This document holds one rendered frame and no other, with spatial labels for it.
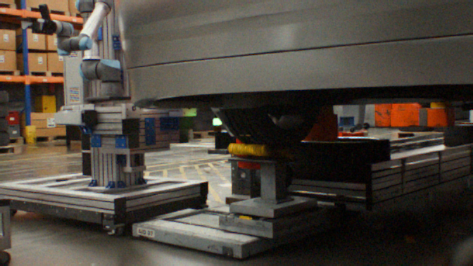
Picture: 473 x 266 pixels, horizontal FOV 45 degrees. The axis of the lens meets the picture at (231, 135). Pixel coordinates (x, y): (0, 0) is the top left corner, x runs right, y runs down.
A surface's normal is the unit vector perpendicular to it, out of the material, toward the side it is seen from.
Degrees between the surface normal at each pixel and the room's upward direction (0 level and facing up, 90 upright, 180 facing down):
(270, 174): 90
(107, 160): 90
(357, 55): 104
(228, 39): 110
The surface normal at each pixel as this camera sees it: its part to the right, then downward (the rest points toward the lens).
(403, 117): -0.66, 0.06
